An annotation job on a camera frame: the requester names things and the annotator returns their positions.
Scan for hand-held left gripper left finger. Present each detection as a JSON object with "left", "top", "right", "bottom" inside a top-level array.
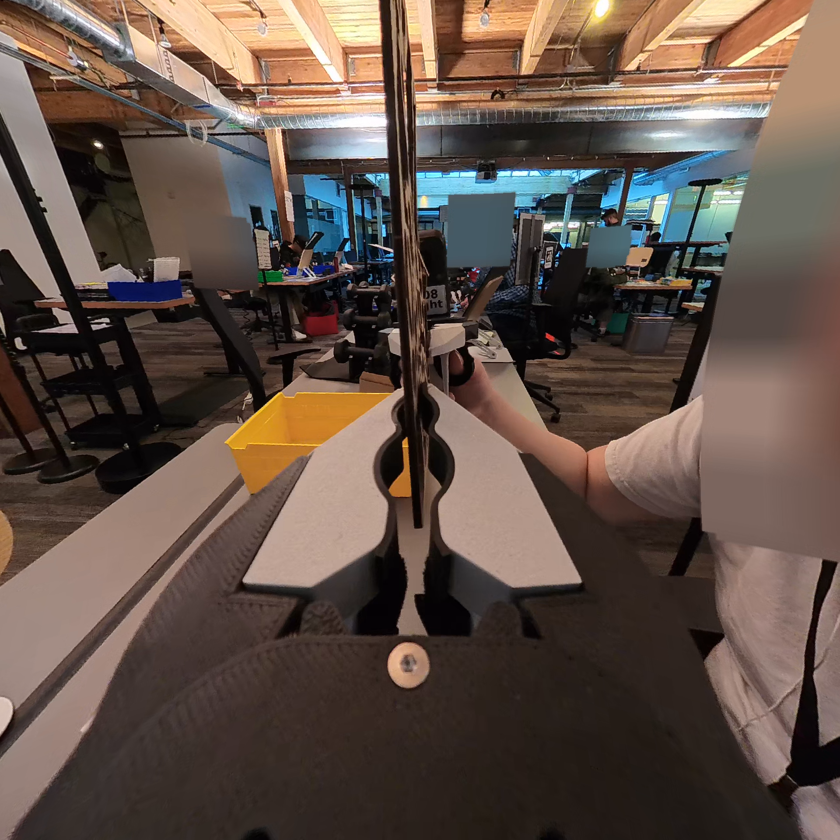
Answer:
[{"left": 243, "top": 387, "right": 421, "bottom": 614}]

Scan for black lanyard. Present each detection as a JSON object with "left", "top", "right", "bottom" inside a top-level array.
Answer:
[{"left": 768, "top": 558, "right": 840, "bottom": 811}]

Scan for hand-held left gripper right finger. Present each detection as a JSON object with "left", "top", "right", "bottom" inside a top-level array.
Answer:
[{"left": 427, "top": 384, "right": 584, "bottom": 616}]

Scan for person's right hand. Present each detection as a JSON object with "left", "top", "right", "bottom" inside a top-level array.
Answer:
[{"left": 451, "top": 357, "right": 501, "bottom": 422}]

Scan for grey trash bin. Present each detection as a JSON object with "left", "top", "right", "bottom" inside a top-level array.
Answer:
[{"left": 622, "top": 314, "right": 676, "bottom": 356}]

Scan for laser-cut plywood sheet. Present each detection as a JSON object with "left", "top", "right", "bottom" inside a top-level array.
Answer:
[{"left": 379, "top": 0, "right": 439, "bottom": 529}]

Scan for blue plastic bin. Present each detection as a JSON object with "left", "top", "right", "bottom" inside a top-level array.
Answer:
[{"left": 107, "top": 279, "right": 183, "bottom": 303}]

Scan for silver air duct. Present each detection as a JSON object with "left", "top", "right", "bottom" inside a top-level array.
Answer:
[{"left": 0, "top": 0, "right": 778, "bottom": 130}]

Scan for black metal pole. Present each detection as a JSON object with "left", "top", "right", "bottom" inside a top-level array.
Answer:
[{"left": 0, "top": 112, "right": 185, "bottom": 494}]

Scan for person's right forearm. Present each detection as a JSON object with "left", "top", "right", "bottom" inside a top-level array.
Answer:
[{"left": 479, "top": 394, "right": 614, "bottom": 522}]

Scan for black office chair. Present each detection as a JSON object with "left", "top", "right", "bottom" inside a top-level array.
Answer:
[{"left": 521, "top": 248, "right": 589, "bottom": 424}]

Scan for yellow plastic bin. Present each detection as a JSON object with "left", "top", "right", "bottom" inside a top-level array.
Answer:
[{"left": 225, "top": 392, "right": 413, "bottom": 497}]

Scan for black rolling cart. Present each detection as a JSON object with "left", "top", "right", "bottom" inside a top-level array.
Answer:
[{"left": 13, "top": 314, "right": 161, "bottom": 448}]

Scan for black dumbbells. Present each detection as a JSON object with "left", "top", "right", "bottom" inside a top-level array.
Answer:
[{"left": 333, "top": 282, "right": 395, "bottom": 383}]

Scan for wooden office desk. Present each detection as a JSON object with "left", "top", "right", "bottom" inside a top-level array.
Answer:
[{"left": 36, "top": 294, "right": 198, "bottom": 312}]

